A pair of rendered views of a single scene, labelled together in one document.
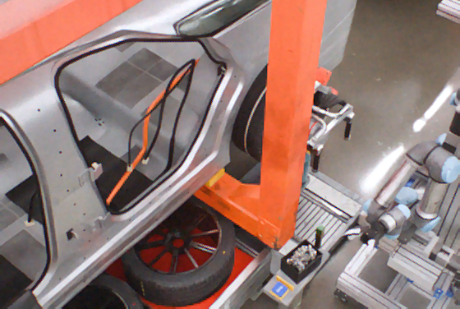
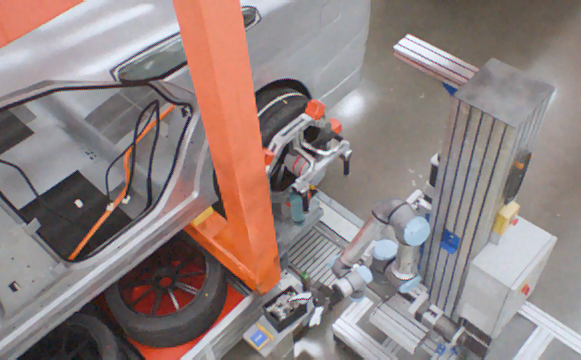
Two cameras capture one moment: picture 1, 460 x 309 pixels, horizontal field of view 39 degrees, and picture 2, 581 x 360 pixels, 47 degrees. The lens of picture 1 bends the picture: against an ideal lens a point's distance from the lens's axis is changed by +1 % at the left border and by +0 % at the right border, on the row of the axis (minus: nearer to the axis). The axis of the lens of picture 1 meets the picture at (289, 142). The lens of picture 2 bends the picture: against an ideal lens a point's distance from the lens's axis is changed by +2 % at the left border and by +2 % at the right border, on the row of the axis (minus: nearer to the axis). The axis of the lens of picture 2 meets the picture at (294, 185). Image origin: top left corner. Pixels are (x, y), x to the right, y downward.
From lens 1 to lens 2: 0.87 m
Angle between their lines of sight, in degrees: 12
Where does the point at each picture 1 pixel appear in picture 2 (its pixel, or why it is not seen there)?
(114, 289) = (91, 330)
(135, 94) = (121, 129)
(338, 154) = (362, 182)
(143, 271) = (122, 312)
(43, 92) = not seen: outside the picture
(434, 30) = (496, 37)
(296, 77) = (226, 133)
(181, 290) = (158, 333)
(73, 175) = (3, 231)
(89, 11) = not seen: outside the picture
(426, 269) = (409, 331)
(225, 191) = (211, 231)
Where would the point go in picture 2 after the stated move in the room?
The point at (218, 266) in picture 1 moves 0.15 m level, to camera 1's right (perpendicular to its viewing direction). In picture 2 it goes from (198, 310) to (224, 315)
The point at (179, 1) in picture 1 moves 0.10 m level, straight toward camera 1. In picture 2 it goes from (119, 43) to (115, 59)
